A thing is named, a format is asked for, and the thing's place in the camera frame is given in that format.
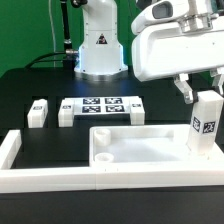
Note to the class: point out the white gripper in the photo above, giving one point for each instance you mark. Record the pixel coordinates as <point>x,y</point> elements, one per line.
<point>176,37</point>

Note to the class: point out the white desk top tray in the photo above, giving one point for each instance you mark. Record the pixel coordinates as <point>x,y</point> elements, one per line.
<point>142,145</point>

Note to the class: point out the black tag marker plate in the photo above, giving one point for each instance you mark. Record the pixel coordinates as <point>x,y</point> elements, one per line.
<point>101,105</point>

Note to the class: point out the white U-shaped obstacle fence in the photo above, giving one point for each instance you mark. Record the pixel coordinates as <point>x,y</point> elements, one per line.
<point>104,177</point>

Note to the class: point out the black post with connector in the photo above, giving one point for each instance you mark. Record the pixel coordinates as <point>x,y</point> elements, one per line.
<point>70,53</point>

